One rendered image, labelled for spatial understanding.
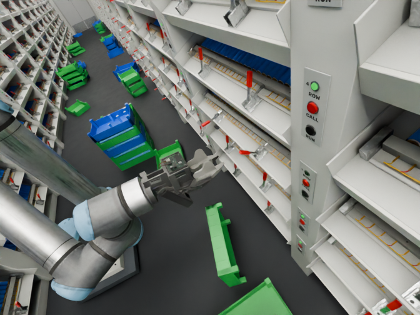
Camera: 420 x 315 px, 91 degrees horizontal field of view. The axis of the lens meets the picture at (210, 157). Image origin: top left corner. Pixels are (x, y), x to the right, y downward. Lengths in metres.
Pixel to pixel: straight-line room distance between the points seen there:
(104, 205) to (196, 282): 0.71
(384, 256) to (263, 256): 0.62
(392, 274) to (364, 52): 0.41
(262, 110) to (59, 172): 0.77
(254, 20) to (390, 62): 0.23
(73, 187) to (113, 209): 0.50
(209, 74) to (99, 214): 0.53
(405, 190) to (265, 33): 0.30
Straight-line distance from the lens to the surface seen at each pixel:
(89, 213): 0.54
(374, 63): 0.27
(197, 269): 1.13
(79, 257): 0.66
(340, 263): 0.73
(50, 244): 0.67
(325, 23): 0.28
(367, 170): 0.40
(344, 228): 0.56
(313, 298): 1.05
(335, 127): 0.33
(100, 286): 1.31
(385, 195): 0.39
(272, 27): 0.38
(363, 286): 0.73
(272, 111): 0.50
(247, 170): 0.88
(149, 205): 0.52
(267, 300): 1.04
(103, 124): 1.76
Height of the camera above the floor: 1.03
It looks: 45 degrees down
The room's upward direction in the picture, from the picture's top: 24 degrees counter-clockwise
